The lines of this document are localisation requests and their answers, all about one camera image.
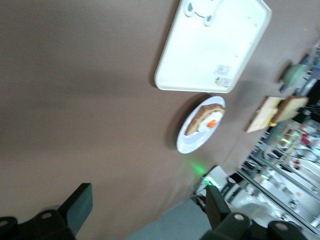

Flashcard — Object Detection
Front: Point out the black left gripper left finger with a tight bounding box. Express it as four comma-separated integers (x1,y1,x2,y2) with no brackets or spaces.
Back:
0,183,93,240

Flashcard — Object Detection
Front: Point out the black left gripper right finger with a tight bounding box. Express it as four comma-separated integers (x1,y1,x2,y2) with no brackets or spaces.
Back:
202,186,305,240

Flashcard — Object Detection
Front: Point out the pale lilac round plate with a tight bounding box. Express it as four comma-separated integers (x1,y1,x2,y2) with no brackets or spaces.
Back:
176,95,227,155

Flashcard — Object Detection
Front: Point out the fried egg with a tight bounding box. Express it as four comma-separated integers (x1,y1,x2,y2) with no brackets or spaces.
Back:
198,111,224,133

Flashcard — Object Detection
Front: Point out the toast with fried egg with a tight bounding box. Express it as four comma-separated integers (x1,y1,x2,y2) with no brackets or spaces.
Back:
185,103,227,136

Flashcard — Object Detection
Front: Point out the plain toast bread slice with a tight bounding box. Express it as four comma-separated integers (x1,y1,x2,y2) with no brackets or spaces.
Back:
276,94,311,124

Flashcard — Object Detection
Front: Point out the wooden cutting board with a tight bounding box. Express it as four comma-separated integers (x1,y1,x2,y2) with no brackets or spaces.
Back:
244,95,286,134

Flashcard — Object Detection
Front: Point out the mint green bowl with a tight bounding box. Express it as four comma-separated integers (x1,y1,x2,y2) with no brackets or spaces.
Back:
281,62,308,89

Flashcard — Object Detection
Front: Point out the cream bear print tray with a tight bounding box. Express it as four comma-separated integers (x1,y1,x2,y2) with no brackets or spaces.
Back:
154,0,273,95

